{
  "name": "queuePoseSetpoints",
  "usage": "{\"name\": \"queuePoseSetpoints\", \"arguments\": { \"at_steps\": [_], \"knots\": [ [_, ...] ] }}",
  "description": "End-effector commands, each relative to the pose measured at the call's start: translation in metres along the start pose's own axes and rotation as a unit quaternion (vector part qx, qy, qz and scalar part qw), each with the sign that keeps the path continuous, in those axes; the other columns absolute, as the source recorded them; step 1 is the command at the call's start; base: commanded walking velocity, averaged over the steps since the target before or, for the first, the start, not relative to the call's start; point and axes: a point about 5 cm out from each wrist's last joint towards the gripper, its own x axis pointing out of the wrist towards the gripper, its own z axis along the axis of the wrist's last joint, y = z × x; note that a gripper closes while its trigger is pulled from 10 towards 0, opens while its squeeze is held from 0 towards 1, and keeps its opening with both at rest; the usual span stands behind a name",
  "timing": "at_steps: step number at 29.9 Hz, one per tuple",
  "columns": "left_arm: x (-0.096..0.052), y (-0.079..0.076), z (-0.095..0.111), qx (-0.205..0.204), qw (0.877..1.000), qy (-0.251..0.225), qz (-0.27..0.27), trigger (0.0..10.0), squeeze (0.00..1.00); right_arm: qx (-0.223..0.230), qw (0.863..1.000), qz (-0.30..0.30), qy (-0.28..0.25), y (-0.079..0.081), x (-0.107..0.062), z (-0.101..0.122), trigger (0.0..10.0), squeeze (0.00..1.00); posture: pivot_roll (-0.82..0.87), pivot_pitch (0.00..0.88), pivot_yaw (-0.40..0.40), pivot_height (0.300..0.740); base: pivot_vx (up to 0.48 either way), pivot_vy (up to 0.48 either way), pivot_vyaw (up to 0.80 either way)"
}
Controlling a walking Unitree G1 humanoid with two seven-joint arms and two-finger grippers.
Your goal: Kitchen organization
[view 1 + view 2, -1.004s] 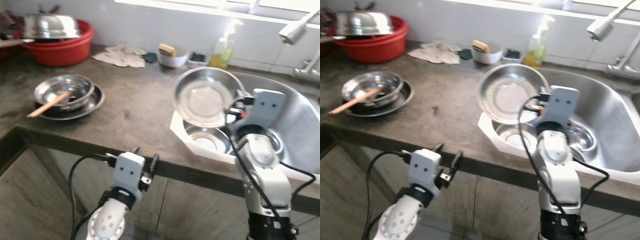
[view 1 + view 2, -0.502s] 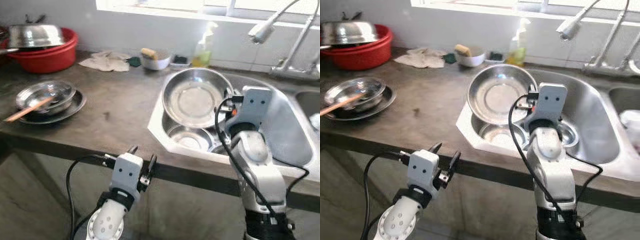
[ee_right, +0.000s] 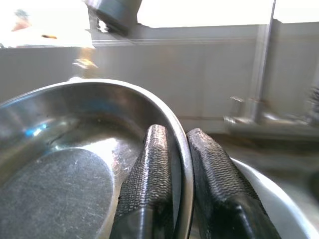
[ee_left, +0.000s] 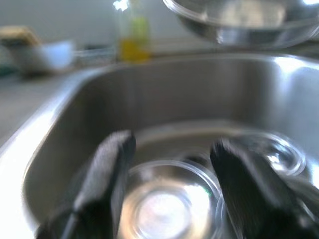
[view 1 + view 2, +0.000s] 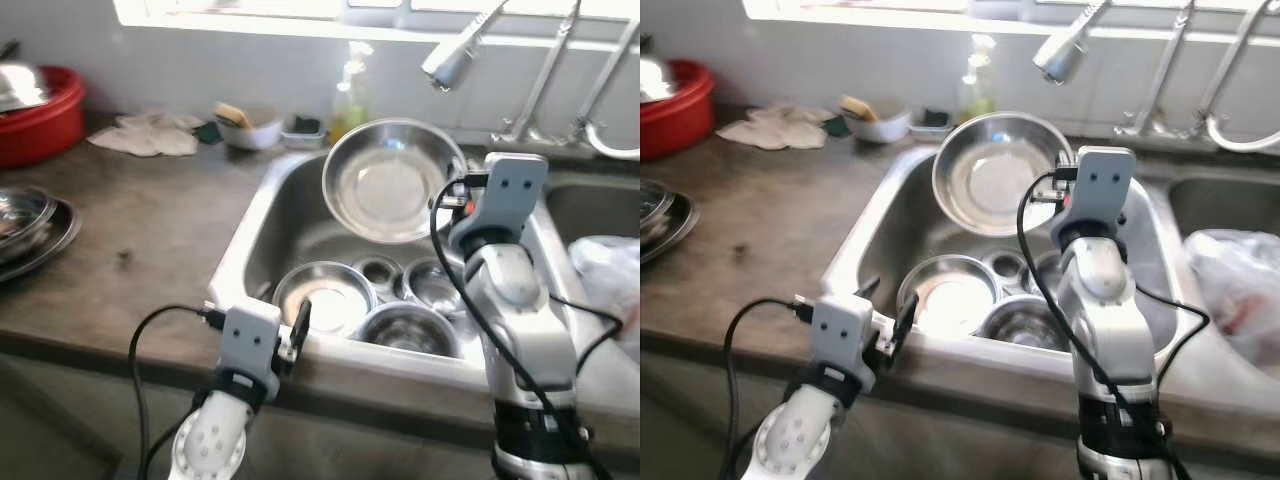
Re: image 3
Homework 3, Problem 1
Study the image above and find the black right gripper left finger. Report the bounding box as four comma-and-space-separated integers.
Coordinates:
113, 123, 174, 239

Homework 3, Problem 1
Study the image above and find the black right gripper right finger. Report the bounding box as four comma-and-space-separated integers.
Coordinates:
186, 128, 282, 239

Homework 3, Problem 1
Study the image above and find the deep flat-bottomed steel plate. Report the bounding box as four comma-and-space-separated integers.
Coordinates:
0, 78, 195, 239

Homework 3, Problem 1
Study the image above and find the steel kitchen faucet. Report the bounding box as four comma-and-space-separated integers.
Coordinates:
224, 0, 315, 136

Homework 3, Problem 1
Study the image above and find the stainless steel sink basin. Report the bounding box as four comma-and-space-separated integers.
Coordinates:
191, 158, 319, 239

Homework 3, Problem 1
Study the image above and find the yellow dish soap pump bottle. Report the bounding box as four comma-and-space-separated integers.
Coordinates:
72, 47, 98, 80

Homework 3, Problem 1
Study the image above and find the dark grey cylinder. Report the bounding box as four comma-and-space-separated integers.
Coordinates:
84, 0, 143, 35

